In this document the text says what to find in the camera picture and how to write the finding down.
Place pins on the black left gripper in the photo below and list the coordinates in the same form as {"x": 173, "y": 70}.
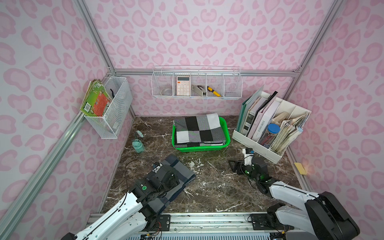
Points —
{"x": 167, "y": 173}

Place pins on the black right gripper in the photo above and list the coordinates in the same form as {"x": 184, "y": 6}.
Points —
{"x": 240, "y": 167}

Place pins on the black white checkered scarf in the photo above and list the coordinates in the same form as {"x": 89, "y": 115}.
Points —
{"x": 199, "y": 131}

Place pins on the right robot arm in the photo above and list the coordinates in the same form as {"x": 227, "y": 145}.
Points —
{"x": 320, "y": 214}

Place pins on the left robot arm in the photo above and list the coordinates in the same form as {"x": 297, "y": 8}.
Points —
{"x": 137, "y": 210}

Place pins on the green plastic basket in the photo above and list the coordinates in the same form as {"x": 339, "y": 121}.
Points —
{"x": 225, "y": 129}

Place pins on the pencil tube with blue lid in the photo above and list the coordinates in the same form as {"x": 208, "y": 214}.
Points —
{"x": 269, "y": 135}

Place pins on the mint green bottle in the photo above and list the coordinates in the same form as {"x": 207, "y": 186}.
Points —
{"x": 138, "y": 146}

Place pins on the yellow sticky note pad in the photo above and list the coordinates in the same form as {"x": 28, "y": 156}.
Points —
{"x": 301, "y": 169}

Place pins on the white plastic file organizer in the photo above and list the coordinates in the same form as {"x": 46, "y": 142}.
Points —
{"x": 268, "y": 124}

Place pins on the pink book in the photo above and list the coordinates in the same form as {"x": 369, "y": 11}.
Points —
{"x": 262, "y": 119}

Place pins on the mint green small cap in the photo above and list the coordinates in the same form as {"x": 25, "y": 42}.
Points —
{"x": 139, "y": 134}

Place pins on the stack of worn papers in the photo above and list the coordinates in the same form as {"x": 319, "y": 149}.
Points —
{"x": 289, "y": 131}

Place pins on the teal zip folder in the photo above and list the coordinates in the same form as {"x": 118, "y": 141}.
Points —
{"x": 246, "y": 105}

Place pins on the small grey stapler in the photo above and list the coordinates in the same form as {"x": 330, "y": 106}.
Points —
{"x": 199, "y": 91}

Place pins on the pink white calculator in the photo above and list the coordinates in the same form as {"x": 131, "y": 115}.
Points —
{"x": 183, "y": 86}

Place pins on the green red booklet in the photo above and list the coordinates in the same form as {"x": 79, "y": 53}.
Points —
{"x": 96, "y": 101}

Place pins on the white mesh wall basket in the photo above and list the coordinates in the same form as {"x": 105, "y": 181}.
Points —
{"x": 109, "y": 126}

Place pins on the white wire wall shelf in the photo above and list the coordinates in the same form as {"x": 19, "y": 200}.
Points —
{"x": 227, "y": 81}

